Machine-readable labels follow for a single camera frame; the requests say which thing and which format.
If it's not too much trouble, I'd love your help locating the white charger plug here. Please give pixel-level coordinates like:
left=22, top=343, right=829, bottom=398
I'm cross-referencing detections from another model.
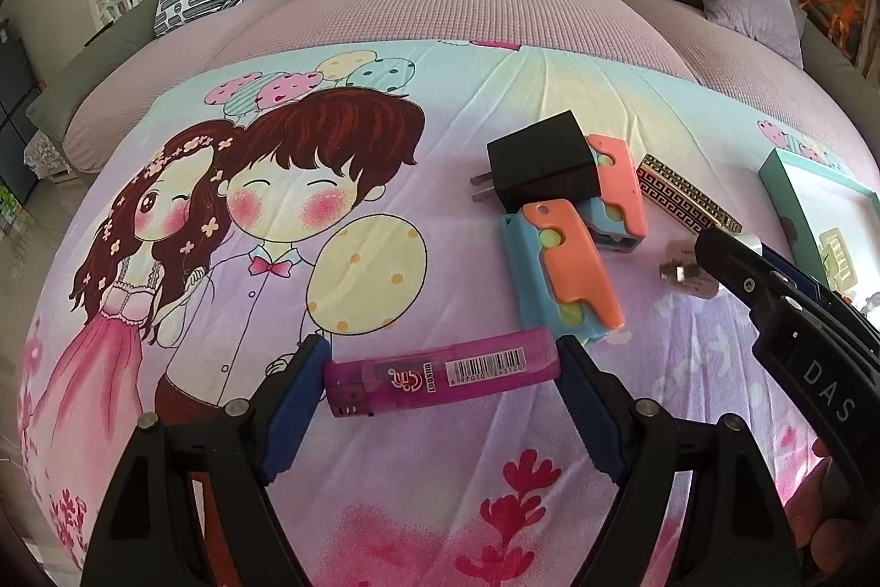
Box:
left=658, top=238, right=721, bottom=299

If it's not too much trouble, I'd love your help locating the gold patterned lighter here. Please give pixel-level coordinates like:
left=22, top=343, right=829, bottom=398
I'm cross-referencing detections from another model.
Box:
left=637, top=153, right=743, bottom=235

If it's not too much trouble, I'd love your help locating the blue orange toy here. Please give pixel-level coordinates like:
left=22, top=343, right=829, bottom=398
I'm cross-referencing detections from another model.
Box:
left=499, top=200, right=626, bottom=344
left=576, top=134, right=649, bottom=253

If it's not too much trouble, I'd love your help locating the black power adapter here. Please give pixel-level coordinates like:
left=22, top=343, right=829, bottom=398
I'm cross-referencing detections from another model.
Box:
left=470, top=110, right=600, bottom=213

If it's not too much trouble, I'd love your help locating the pink lighter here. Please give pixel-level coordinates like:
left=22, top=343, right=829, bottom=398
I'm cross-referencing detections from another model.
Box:
left=323, top=328, right=561, bottom=417

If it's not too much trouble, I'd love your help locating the white plastic hair claw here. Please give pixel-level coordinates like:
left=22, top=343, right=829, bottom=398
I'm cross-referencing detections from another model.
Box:
left=817, top=228, right=857, bottom=295

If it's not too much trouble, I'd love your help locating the right hand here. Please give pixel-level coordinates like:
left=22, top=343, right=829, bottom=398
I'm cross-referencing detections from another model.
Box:
left=784, top=440, right=878, bottom=585

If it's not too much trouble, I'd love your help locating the teal shallow box tray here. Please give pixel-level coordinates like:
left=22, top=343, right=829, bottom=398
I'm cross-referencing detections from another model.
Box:
left=759, top=149, right=880, bottom=326

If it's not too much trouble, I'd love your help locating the orange patterned bag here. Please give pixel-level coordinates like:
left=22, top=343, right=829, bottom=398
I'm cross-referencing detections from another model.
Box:
left=798, top=0, right=867, bottom=64

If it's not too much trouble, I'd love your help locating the pink sofa cover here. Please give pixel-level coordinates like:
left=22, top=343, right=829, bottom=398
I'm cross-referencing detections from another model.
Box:
left=40, top=0, right=878, bottom=186

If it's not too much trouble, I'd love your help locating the cartoon printed bedsheet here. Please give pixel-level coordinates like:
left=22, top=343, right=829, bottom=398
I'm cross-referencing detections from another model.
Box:
left=12, top=39, right=880, bottom=587

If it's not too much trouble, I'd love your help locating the dark cabinet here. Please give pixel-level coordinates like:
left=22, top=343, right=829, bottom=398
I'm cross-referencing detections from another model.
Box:
left=0, top=18, right=40, bottom=204

